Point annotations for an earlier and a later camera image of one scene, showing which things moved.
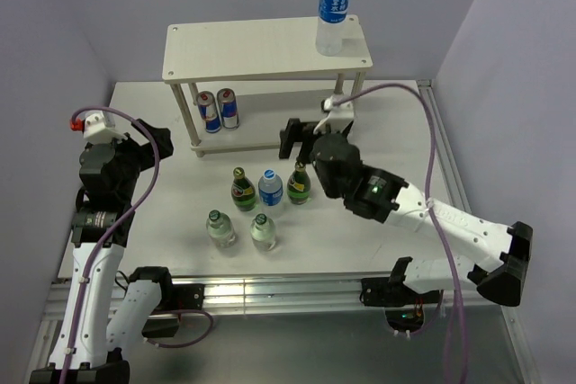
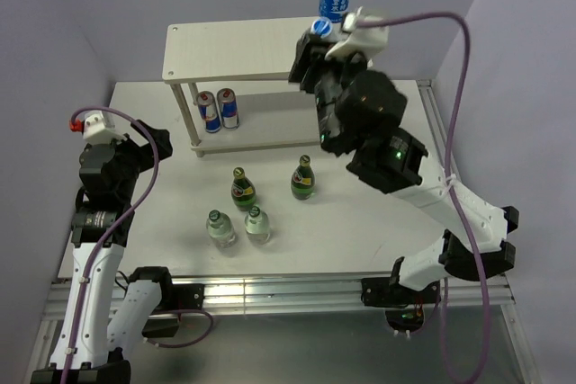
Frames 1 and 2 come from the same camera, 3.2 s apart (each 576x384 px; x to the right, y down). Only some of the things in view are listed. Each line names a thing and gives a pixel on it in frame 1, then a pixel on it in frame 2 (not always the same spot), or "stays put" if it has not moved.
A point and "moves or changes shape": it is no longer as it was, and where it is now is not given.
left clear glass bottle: (220, 229) stays put
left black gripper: (147, 151) stays put
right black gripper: (291, 134) → (310, 52)
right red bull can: (229, 108) stays put
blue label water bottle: (271, 194) → (321, 27)
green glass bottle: (299, 186) moves or changes shape
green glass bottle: (243, 192) stays put
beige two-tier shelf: (235, 83) stays put
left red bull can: (209, 111) stays put
